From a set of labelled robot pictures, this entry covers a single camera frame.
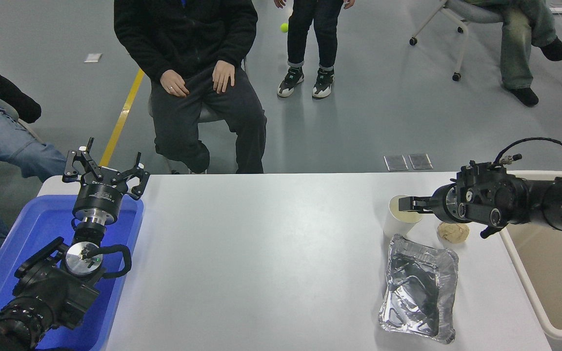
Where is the crumpled tan paper ball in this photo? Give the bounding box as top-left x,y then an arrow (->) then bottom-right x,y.
437,222 -> 470,243

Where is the large pale plastic bin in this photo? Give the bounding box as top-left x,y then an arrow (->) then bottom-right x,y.
498,170 -> 562,351

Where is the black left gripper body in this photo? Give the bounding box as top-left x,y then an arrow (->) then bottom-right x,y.
73,178 -> 125,215

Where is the white paper cup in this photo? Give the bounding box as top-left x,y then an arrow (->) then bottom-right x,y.
383,195 -> 424,239

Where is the grey metal floor plate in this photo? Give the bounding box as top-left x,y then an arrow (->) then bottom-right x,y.
408,153 -> 433,170
384,155 -> 409,172

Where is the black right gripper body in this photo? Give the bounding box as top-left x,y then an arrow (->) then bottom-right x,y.
430,184 -> 459,222

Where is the crumpled foil tray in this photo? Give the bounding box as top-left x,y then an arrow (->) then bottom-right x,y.
379,234 -> 459,345

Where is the blue plastic tray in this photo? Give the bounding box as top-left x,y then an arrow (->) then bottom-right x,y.
0,194 -> 145,351

